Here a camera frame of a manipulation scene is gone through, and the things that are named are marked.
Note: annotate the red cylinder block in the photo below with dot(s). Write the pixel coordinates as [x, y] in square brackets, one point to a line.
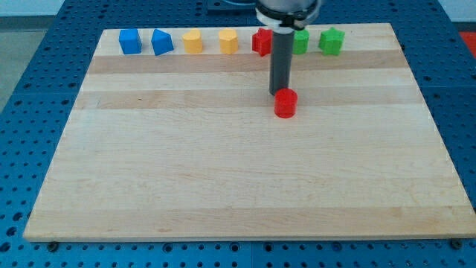
[285, 103]

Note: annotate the wooden board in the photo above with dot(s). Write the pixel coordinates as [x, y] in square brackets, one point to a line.
[183, 147]

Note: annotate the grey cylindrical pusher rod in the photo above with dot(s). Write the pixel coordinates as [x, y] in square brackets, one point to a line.
[281, 60]

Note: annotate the yellow rounded block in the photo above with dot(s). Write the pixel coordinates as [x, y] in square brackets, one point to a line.
[228, 41]

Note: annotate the red star block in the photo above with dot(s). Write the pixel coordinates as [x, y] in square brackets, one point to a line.
[261, 41]

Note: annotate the yellow heart block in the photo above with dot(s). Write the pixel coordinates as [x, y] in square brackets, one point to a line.
[192, 41]

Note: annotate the green cylinder block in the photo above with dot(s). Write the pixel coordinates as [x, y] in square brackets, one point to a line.
[301, 41]

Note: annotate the blue wedge block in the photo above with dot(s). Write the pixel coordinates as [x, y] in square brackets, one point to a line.
[161, 42]

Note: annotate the green star block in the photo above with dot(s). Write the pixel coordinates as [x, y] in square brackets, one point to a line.
[331, 41]

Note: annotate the blue cube block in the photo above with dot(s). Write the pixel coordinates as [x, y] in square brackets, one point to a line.
[130, 41]

